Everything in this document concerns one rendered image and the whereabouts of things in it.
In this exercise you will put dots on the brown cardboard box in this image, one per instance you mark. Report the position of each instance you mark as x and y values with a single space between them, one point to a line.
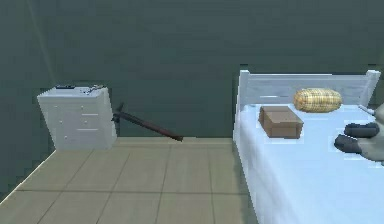
280 122

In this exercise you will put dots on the grey pen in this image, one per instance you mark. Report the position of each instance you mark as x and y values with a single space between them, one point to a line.
365 109

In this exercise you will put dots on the small silver keys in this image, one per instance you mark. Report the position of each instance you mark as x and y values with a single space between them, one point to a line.
93 88

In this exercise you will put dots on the white chest of drawers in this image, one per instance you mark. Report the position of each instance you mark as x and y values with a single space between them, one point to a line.
80 120

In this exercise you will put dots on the yellow plaid pillow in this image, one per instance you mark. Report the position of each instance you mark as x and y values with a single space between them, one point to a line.
317 99

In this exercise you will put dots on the black flat phone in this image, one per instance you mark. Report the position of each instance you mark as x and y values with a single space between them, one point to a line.
65 87

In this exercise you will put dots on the dark brown baseball bat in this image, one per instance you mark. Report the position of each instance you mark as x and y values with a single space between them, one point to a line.
146 125

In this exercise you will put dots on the white bed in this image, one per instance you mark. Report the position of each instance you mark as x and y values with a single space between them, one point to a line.
300 173

